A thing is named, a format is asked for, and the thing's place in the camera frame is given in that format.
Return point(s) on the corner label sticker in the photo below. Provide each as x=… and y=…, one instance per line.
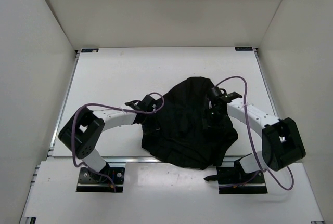
x=89, y=50
x=243, y=48

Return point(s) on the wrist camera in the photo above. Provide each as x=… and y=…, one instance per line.
x=216, y=94
x=147, y=104

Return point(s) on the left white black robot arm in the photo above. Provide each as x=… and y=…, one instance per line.
x=83, y=130

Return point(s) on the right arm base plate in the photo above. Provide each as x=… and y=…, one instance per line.
x=233, y=181

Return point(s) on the right corner label sticker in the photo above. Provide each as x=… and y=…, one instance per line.
x=243, y=48

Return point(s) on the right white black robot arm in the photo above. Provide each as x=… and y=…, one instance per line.
x=281, y=141

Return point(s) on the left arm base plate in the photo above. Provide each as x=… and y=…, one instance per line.
x=90, y=182

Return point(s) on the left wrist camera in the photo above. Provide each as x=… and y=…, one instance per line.
x=147, y=104

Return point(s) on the black skirt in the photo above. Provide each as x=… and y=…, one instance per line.
x=176, y=134

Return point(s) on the aluminium front rail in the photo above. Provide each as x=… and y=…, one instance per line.
x=131, y=159

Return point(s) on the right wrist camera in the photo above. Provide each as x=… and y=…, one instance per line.
x=216, y=94

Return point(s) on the left corner label sticker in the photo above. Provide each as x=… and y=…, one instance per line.
x=89, y=50

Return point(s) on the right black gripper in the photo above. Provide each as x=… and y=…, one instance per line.
x=209, y=123

